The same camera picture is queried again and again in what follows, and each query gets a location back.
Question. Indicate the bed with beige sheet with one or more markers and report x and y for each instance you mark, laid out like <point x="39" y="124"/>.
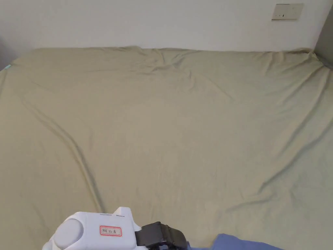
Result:
<point x="166" y="125"/>

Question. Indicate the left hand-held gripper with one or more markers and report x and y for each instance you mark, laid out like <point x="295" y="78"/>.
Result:
<point x="91" y="229"/>

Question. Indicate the blue shirt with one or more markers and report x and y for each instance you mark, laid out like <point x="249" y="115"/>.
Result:
<point x="234" y="244"/>

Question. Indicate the beige wall socket plate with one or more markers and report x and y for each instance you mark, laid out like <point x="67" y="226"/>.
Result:
<point x="287" y="11"/>

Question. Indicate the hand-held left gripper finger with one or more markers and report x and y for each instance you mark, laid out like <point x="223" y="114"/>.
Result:
<point x="174" y="234"/>

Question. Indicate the grey padded headboard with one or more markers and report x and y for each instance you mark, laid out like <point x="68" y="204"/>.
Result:
<point x="325" y="44"/>

